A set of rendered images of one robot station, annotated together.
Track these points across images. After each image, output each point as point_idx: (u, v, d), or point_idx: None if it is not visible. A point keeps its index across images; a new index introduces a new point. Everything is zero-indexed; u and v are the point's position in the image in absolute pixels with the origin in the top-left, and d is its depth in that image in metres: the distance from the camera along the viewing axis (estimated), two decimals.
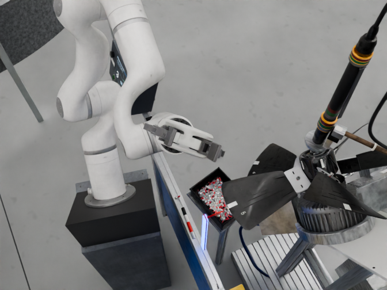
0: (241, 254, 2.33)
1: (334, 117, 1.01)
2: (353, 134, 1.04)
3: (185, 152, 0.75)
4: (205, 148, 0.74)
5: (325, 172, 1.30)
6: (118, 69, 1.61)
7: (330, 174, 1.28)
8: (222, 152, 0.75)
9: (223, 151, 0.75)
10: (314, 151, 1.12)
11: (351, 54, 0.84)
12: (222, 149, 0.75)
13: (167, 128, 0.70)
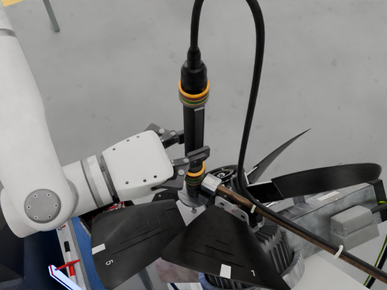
0: (177, 285, 1.93)
1: (196, 167, 0.72)
2: (227, 190, 0.76)
3: (158, 156, 0.65)
4: (174, 165, 0.66)
5: (227, 204, 0.90)
6: None
7: (232, 206, 0.88)
8: (184, 177, 0.65)
9: (183, 182, 0.65)
10: (188, 206, 0.84)
11: None
12: (183, 178, 0.66)
13: (176, 141, 0.70)
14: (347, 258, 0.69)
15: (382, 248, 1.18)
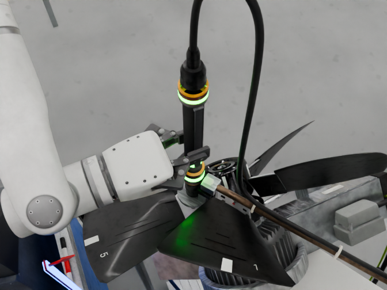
0: (177, 283, 1.89)
1: (196, 167, 0.72)
2: (226, 190, 0.76)
3: (158, 156, 0.65)
4: (174, 165, 0.66)
5: (227, 197, 0.86)
6: None
7: (233, 199, 0.85)
8: (184, 177, 0.65)
9: (183, 182, 0.65)
10: (187, 206, 0.84)
11: None
12: (183, 178, 0.66)
13: (176, 141, 0.70)
14: (347, 258, 0.69)
15: None
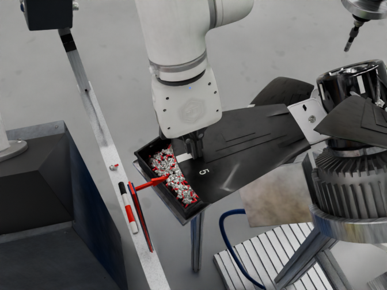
0: (226, 256, 1.68)
1: None
2: None
3: None
4: None
5: None
6: None
7: (376, 102, 0.64)
8: None
9: None
10: (364, 18, 0.47)
11: None
12: None
13: (190, 140, 0.66)
14: None
15: None
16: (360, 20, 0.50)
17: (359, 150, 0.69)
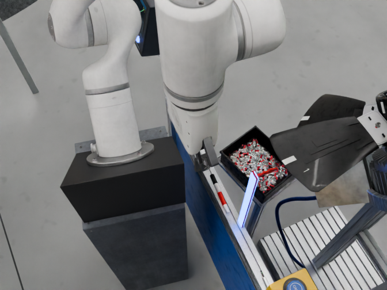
0: (270, 241, 1.97)
1: None
2: None
3: None
4: (204, 147, 0.62)
5: (378, 120, 1.00)
6: None
7: (376, 123, 0.99)
8: (211, 165, 0.61)
9: (209, 166, 0.60)
10: None
11: None
12: (206, 166, 0.61)
13: None
14: None
15: None
16: None
17: (383, 147, 1.05)
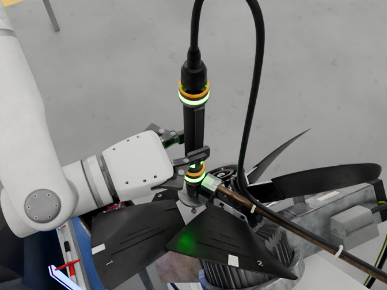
0: (177, 285, 1.93)
1: (196, 167, 0.72)
2: (227, 190, 0.76)
3: (158, 156, 0.65)
4: (174, 165, 0.66)
5: None
6: None
7: (192, 209, 0.95)
8: (184, 177, 0.65)
9: (183, 182, 0.65)
10: (188, 206, 0.84)
11: None
12: (183, 178, 0.66)
13: (176, 141, 0.70)
14: (347, 258, 0.69)
15: (382, 248, 1.18)
16: None
17: None
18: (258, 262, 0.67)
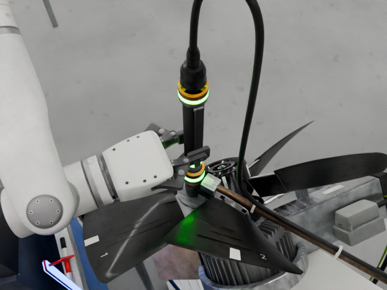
0: (177, 283, 1.89)
1: (196, 167, 0.72)
2: (226, 190, 0.76)
3: (158, 156, 0.65)
4: (174, 165, 0.66)
5: None
6: None
7: None
8: (184, 177, 0.65)
9: (183, 182, 0.65)
10: (187, 206, 0.84)
11: None
12: (183, 178, 0.66)
13: (176, 141, 0.70)
14: (347, 258, 0.69)
15: None
16: None
17: None
18: (261, 256, 0.63)
